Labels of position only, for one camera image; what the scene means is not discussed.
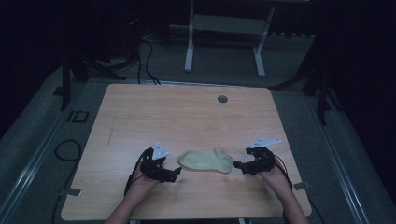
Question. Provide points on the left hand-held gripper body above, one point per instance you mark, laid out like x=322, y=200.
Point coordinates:
x=155, y=169

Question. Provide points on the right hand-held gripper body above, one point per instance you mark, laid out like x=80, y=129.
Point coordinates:
x=264, y=158

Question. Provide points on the pale yellow sock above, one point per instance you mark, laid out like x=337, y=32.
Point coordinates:
x=205, y=161

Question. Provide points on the person's left hand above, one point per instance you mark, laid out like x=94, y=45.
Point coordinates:
x=141, y=183

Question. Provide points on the person's right hand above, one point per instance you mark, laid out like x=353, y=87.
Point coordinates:
x=275, y=179

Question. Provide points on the grey tape piece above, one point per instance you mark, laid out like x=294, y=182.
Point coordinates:
x=71, y=192
x=301, y=186

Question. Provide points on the grey round table grommet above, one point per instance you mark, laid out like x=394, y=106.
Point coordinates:
x=222, y=99

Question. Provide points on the black metal stand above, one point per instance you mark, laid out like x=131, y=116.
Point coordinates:
x=322, y=93
x=66, y=84

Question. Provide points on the grey floor rail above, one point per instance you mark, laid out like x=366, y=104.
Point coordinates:
x=341, y=161
x=31, y=161

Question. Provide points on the white desk frame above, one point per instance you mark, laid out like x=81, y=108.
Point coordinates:
x=229, y=24

